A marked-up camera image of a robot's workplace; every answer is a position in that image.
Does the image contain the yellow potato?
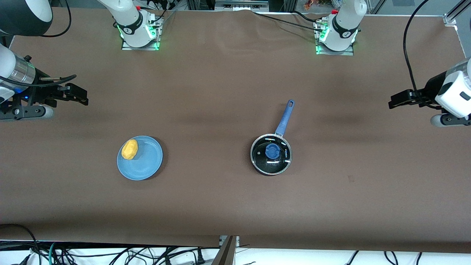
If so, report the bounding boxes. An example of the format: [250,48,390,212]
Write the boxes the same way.
[121,139,139,160]

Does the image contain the glass lid with blue knob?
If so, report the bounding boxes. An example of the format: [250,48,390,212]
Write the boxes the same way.
[251,134,293,174]

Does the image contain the blue round plate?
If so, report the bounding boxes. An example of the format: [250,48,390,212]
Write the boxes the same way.
[117,135,163,181]

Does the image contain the small colourful objects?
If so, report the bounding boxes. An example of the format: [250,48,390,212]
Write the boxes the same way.
[304,0,332,10]

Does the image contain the brown table cover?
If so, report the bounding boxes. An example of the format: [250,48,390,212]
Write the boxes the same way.
[0,8,471,254]

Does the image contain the grey power strip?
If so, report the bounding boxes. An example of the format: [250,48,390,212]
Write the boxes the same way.
[215,0,269,12]

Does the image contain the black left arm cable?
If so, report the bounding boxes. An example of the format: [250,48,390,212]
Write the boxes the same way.
[403,0,443,110]

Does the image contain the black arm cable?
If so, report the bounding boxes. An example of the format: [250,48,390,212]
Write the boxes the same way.
[40,0,71,38]
[403,0,443,110]

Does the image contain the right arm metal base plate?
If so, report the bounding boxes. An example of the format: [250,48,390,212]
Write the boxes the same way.
[121,14,163,51]

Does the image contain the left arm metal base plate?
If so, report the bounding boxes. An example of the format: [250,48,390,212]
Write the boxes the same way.
[315,19,355,56]

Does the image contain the silver aluminium frame profile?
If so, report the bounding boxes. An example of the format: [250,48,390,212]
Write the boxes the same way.
[443,0,471,27]

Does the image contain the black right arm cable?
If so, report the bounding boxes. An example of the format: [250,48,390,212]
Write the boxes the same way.
[40,0,71,38]

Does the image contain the black pot with blue handle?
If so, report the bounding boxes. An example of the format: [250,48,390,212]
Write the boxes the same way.
[250,99,295,176]

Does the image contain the black looped floor cable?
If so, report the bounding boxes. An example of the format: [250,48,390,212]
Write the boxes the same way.
[0,223,40,265]

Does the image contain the long black table cable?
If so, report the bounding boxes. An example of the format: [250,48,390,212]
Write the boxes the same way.
[253,11,321,31]

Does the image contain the grey metal mount bar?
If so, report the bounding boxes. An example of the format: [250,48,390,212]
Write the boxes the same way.
[211,235,240,265]

